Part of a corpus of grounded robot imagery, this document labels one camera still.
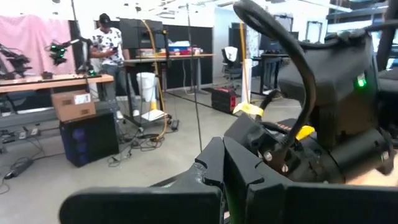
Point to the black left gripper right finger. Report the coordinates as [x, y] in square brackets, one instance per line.
[311, 207]

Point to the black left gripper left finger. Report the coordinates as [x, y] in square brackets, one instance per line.
[140, 207]

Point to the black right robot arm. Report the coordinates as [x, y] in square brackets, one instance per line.
[335, 62]

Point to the black spare robot arm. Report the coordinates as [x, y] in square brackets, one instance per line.
[14, 62]

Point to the black computer tower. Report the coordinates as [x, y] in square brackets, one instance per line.
[88, 138]

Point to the black power adapter brick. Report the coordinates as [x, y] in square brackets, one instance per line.
[18, 168]
[174, 124]

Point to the white flat panel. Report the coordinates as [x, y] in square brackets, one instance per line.
[154, 115]

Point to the cardboard box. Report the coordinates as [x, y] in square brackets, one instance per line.
[73, 105]

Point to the white lined trash bin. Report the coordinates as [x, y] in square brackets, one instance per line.
[146, 85]

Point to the black office desk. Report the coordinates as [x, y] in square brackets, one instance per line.
[270, 62]

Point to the wooden workbench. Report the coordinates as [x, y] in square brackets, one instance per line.
[56, 81]

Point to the wooden top standing desk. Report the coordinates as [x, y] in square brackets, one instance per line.
[168, 57]

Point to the black office chair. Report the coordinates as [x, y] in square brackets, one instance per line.
[231, 67]

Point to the blue storage bin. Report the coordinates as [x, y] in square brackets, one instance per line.
[178, 48]

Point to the white cloth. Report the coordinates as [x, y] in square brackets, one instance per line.
[230, 53]

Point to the person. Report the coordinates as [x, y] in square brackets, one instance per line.
[107, 46]

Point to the black desk monitor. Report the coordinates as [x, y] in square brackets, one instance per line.
[136, 34]

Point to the pink cloth backdrop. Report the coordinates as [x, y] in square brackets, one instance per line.
[34, 43]

